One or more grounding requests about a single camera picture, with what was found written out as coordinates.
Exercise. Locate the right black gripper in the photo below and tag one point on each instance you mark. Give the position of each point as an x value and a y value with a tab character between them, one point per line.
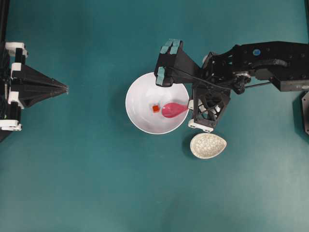
208	105

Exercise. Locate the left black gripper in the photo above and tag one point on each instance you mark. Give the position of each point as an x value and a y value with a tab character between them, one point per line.
14	99

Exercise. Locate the pink plastic spoon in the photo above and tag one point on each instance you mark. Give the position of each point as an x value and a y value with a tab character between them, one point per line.
173	109

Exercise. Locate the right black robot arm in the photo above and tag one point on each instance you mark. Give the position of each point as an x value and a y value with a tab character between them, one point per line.
285	65

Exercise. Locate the speckled egg-shaped spoon rest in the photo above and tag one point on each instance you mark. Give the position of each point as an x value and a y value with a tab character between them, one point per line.
207	145

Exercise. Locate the small red block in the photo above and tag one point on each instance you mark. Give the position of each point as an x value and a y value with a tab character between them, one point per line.
156	108

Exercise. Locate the white round bowl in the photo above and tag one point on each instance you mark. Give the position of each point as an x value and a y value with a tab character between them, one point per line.
144	94

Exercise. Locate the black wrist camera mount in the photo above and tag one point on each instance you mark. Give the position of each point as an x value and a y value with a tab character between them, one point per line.
174	66

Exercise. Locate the black frame rail left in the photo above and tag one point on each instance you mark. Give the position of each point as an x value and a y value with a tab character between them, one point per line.
4	10

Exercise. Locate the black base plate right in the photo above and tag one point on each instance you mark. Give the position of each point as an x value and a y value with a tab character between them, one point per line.
301	114

